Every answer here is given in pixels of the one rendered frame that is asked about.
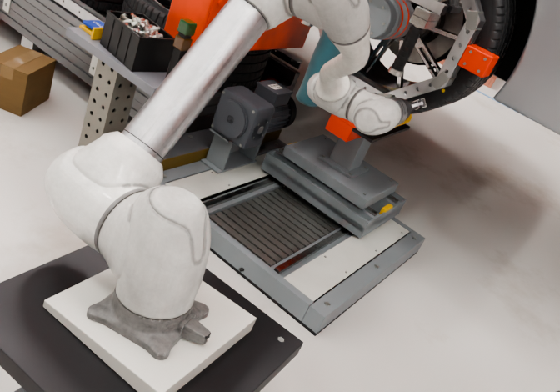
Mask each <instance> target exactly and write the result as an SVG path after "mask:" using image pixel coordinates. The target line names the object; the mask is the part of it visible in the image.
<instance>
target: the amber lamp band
mask: <svg viewBox="0 0 560 392"><path fill-rule="evenodd" d="M192 41H193V40H192V39H191V38H188V39H185V38H182V37H180V36H179V35H178V34H176V36H175V38H174V42H173V46H174V47H175V48H176V49H178V50H179V51H188V49H189V48H190V47H191V44H192Z"/></svg>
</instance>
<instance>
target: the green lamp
mask: <svg viewBox="0 0 560 392"><path fill-rule="evenodd" d="M196 27H197V24H196V23H195V22H194V21H192V20H190V19H188V18H181V19H180V22H179V24H178V28H177V30H178V31H179V32H180V33H181V34H183V35H185V36H193V35H194V33H195V31H196Z"/></svg>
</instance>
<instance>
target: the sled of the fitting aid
mask: <svg viewBox="0 0 560 392"><path fill-rule="evenodd" d="M284 149H285V147H284V148H279V149H276V150H273V151H270V152H267V154H266V157H265V159H264V161H263V163H262V167H261V169H263V170H264V171H266V172H267V173H269V174H270V175H272V176H273V177H274V178H275V179H277V180H278V181H280V182H281V183H283V184H284V185H286V186H287V187H288V188H290V189H291V190H292V191H293V192H295V193H297V194H298V195H300V196H301V197H302V198H304V199H306V200H307V201H308V202H309V203H310V204H312V205H313V206H315V207H316V208H318V209H319V210H321V211H322V212H324V213H325V214H326V215H327V216H329V217H330V218H332V219H333V220H335V221H336V222H338V223H339V224H341V225H342V226H343V227H344V228H345V229H347V230H349V231H350V232H352V233H353V234H355V235H356V236H358V237H359V238H362V237H363V236H365V235H366V234H368V233H370V232H372V231H373V230H374V229H376V228H377V227H379V226H381V225H382V224H384V223H386V222H387V221H388V220H390V219H392V218H393V217H395V216H396V215H398V214H399V213H400V211H401V209H402V207H403V205H404V204H405V202H406V199H405V198H404V197H402V196H400V195H399V194H397V193H395V192H394V193H391V194H389V195H388V196H387V197H385V198H383V199H381V200H379V201H377V202H376V203H375V204H372V205H370V206H368V207H367V208H365V209H360V208H359V207H358V206H357V205H355V204H353V203H352V202H350V201H349V200H347V199H345V198H344V197H343V196H342V195H341V194H339V193H337V192H336V191H334V190H333V189H331V188H329V187H328V186H327V185H326V184H325V183H323V182H321V181H320V180H318V179H317V178H315V177H313V176H312V175H311V174H310V173H308V172H307V171H305V170H304V169H302V168H300V167H299V166H298V165H296V164H295V163H294V162H292V161H291V160H289V159H288V158H286V157H284V156H283V150H284Z"/></svg>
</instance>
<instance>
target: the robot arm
mask: <svg viewBox="0 0 560 392"><path fill-rule="evenodd" d="M292 16H295V17H297V18H300V19H302V20H303V21H305V22H307V23H310V24H312V25H313V26H315V27H316V28H319V29H323V30H324V31H325V33H326V34H327V36H328V38H329V39H330V40H331V42H332V43H333V44H334V45H335V46H336V47H337V49H338V50H339V51H340V54H339V55H337V56H336V57H335V58H333V59H331V60H330V61H328V62H326V63H325V64H324V65H323V66H322V68H321V70H320V73H315V74H314V75H312V76H311V77H310V79H309V80H308V82H307V95H308V96H309V97H310V99H311V100H312V101H313V102H314V103H315V104H316V105H317V106H318V107H320V108H322V109H324V110H326V111H327V112H329V113H331V114H333V115H336V116H338V117H339V118H344V119H346V120H348V121H350V122H352V123H353V124H354V125H355V127H356V128H357V130H358V131H360V132H361V133H364V134H366V135H379V134H383V133H387V132H389V131H390V130H392V129H393V128H395V127H396V126H398V125H400V124H402V123H404V121H405V120H407V119H408V118H409V116H410V114H411V112H414V109H415V110H417V109H418V110H422V109H423V108H425V107H427V105H426V102H425V99H424V98H422V99H419V100H416V101H412V100H411V101H407V100H405V99H403V98H396V97H391V98H385V97H384V96H380V95H377V94H374V93H370V92H368V91H366V90H364V89H362V88H360V87H359V86H357V85H356V83H355V82H354V81H353V80H352V79H351V78H350V77H349V76H348V75H350V74H353V73H356V72H357V71H359V70H361V69H362V68H363V67H364V66H365V65H366V63H367V61H368V58H369V54H370V27H371V22H370V13H369V5H368V0H228V1H227V3H226V4H225V5H224V6H223V8H222V9H221V10H220V12H219V13H218V14H217V16H216V17H215V18H214V19H213V20H212V21H211V22H210V23H209V25H208V26H207V27H206V29H205V30H204V31H203V32H202V34H201V35H200V36H199V37H198V39H197V40H196V41H195V43H194V44H193V45H192V46H191V47H190V48H189V49H188V51H187V52H186V53H185V55H184V56H183V57H182V58H181V60H180V61H179V62H178V63H177V65H176V66H175V67H174V69H173V70H172V71H171V72H170V73H169V74H168V75H167V77H166V78H165V79H164V80H163V82H162V83H161V84H160V86H159V87H158V88H157V90H156V91H155V92H154V93H153V94H152V96H151V97H150V98H149V100H148V101H147V102H146V103H145V104H144V105H143V106H142V108H141V109H140V110H139V111H138V113H137V114H136V115H135V117H134V118H133V119H132V121H131V122H130V123H129V124H128V126H127V127H126V128H125V129H124V130H123V131H122V132H121V133H119V132H118V131H117V132H111V133H105V134H103V135H102V136H101V137H100V138H98V139H97V140H95V141H93V142H92V143H90V144H89V145H87V146H78V147H75V148H71V149H69V150H67V151H65V152H63V153H61V154H60V155H59V156H58V157H56V158H55V160H54V161H53V162H52V164H51V165H50V167H49V168H48V170H47V173H46V176H45V180H44V187H45V191H46V195H47V198H48V200H49V203H50V204H51V206H52V209H53V210H54V212H55V214H56V215H57V216H58V217H59V218H60V220H61V221H62V222H63V223H64V224H65V225H66V226H67V227H68V228H69V229H70V230H71V231H72V232H73V233H74V234H75V235H76V236H77V237H79V238H80V239H81V240H82V241H83V242H84V243H85V244H87V245H88V246H90V247H91V248H93V249H95V250H97V251H98V252H99V253H100V254H101V255H102V256H103V257H104V259H105V260H106V262H107V264H108V266H109V268H110V269H111V271H112V273H113V275H114V276H115V277H116V278H117V283H116V287H115V290H114V291H113V292H112V293H111V294H110V295H109V296H108V297H106V298H105V299H103V300H102V301H100V302H98V303H96V304H93V305H91V306H89V307H88V309H87V318H88V319H90V320H91V321H94V322H97V323H99V324H103V325H105V326H107V327H108V328H109V329H111V330H113V331H115V332H116V333H118V334H120V335H121V336H123V337H124V338H126V339H128V340H130V341H132V342H133V343H134V344H137V345H138V346H140V347H142V348H143V349H145V350H146V351H147V352H148V353H149V354H150V355H151V356H152V357H153V358H154V359H157V360H165V359H166V358H167V357H168V356H169V354H170V351H171V349H172V348H173V347H174V345H175V344H176V343H177V342H178V341H179V340H180V339H181V338H184V339H187V340H190V341H192V342H195V343H198V344H206V343H207V339H208V338H210V335H211V332H210V331H209V330H208V329H207V328H206V327H205V326H203V325H202V324H201V323H200V322H199V321H200V320H202V319H205V318H207V316H208V313H209V308H208V306H207V305H205V304H203V303H201V302H198V301H196V300H195V297H196V295H197V293H198V290H199V288H200V285H201V282H202V280H203V275H204V273H205V269H206V266H207V262H208V256H209V251H210V246H211V224H210V218H209V215H208V211H207V208H206V206H205V205H204V203H203V202H202V201H201V200H200V199H199V198H198V197H197V196H196V195H195V194H194V193H192V192H190V191H188V190H186V189H185V188H180V187H176V186H169V185H160V184H161V182H162V181H163V166H162V165H161V162H162V161H163V160H164V159H165V158H166V156H167V155H168V153H169V152H170V151H171V150H172V148H173V147H174V146H175V144H176V143H177V142H178V140H179V139H180V138H181V137H182V136H183V135H184V133H185V132H186V131H187V130H188V128H189V127H190V125H191V124H192V123H193V121H194V120H195V119H196V118H197V116H198V115H199V114H200V112H202V110H203V109H204V108H205V107H206V105H207V104H208V103H209V101H210V100H211V99H212V97H213V96H214V95H215V93H216V92H217V91H218V89H220V87H221V86H222V85H223V84H224V82H225V81H226V80H227V79H228V77H229V76H230V75H231V73H232V72H233V70H234V69H235V68H236V67H237V65H238V64H239V63H240V62H241V61H242V60H243V58H244V57H245V56H246V54H247V53H248V52H249V50H250V49H251V48H252V47H253V45H254V44H255V42H256V41H257V40H258V39H259V38H260V37H261V36H262V34H263V33H264V32H265V30H269V29H272V28H275V27H276V26H277V25H278V24H280V23H283V22H284V21H286V20H288V19H289V18H291V17H292Z"/></svg>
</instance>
